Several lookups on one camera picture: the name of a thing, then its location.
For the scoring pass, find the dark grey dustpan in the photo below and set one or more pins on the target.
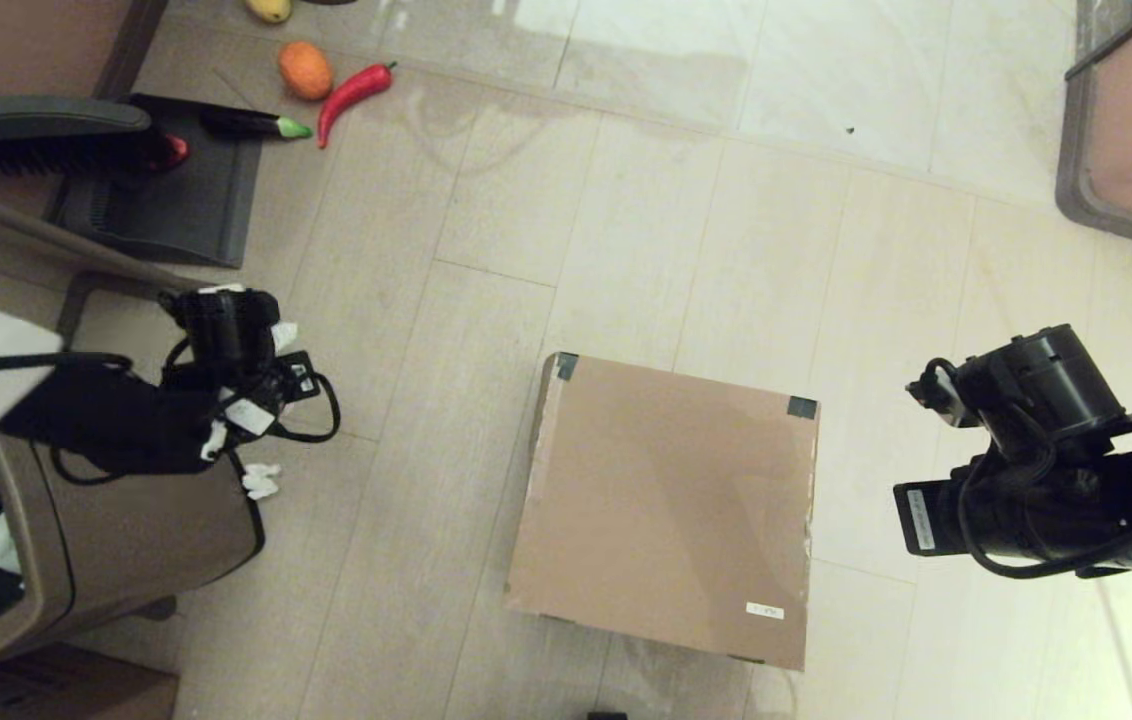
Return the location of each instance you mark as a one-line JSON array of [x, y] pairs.
[[186, 210]]

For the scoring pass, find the dark grey broom brush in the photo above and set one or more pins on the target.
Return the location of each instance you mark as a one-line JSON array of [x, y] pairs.
[[46, 125]]

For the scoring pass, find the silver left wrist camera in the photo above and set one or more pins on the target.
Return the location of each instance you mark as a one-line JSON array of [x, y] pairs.
[[223, 289]]

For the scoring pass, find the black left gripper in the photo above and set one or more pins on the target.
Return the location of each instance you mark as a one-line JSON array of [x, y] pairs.
[[226, 335]]

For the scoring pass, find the brown metal chair frame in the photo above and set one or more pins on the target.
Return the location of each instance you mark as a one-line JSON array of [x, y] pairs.
[[26, 230]]

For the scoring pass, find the brown plastic trash bin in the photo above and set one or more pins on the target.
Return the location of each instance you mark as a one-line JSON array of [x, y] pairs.
[[146, 540]]

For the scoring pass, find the small red toy vegetable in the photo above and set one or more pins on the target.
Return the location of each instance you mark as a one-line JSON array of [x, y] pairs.
[[176, 152]]

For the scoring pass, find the red toy chili pepper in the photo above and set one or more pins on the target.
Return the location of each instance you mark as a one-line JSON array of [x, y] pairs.
[[351, 92]]

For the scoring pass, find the brown cardboard shoe box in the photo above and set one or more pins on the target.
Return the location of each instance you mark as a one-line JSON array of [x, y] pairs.
[[666, 500]]

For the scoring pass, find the purple toy eggplant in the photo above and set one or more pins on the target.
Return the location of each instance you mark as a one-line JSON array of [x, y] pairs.
[[246, 122]]

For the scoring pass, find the white tissue in bin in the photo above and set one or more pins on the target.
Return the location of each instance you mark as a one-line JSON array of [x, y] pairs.
[[1, 545]]

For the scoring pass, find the yellow toy fruit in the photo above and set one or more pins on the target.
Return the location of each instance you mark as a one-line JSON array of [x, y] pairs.
[[270, 8]]

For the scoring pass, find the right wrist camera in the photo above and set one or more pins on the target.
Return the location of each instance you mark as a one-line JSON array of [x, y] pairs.
[[936, 390]]

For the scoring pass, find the orange toy fruit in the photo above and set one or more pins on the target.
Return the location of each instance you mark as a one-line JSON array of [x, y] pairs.
[[306, 70]]

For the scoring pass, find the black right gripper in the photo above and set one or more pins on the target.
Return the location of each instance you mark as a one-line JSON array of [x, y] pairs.
[[1046, 390]]

